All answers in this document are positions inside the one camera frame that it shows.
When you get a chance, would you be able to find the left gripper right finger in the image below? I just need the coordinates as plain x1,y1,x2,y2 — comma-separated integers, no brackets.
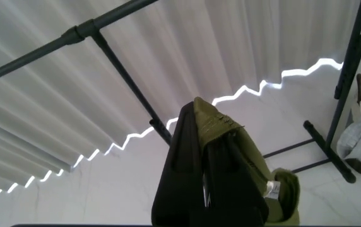
203,132,270,226

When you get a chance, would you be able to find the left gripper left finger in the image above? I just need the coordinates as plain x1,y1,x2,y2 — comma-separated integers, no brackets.
151,101,206,226

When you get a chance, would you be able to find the green short-sleeved shirt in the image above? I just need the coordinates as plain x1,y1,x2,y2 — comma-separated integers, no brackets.
192,96,301,226

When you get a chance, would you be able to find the black clothes rack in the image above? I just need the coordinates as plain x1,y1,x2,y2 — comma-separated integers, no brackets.
0,0,361,184

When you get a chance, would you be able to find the white curtain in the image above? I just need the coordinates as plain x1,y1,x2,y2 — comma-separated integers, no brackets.
0,0,361,202

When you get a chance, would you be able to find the pale grey garment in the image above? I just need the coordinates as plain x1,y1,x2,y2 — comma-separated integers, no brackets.
336,112,361,165

